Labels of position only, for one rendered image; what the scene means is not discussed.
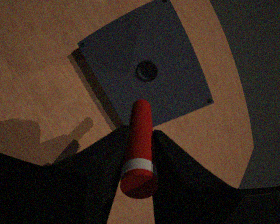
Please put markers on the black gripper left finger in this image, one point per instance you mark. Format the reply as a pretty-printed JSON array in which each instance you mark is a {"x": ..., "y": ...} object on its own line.
[{"x": 78, "y": 190}]

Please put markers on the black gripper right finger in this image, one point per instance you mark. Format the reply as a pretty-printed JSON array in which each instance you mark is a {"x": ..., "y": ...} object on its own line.
[{"x": 189, "y": 194}]

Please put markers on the red cylindrical peg with white band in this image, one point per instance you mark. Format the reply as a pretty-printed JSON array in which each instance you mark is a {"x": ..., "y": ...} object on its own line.
[{"x": 138, "y": 173}]

